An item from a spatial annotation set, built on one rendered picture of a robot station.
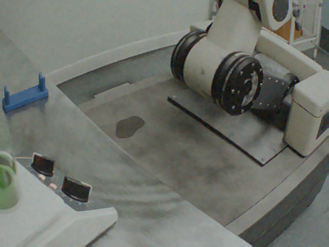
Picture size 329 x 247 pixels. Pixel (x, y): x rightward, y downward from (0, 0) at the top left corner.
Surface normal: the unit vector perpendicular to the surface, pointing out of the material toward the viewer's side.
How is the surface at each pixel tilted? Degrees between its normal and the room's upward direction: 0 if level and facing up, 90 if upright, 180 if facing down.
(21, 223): 0
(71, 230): 90
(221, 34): 64
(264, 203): 0
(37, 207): 0
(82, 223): 90
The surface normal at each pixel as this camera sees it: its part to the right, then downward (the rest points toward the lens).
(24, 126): 0.10, -0.82
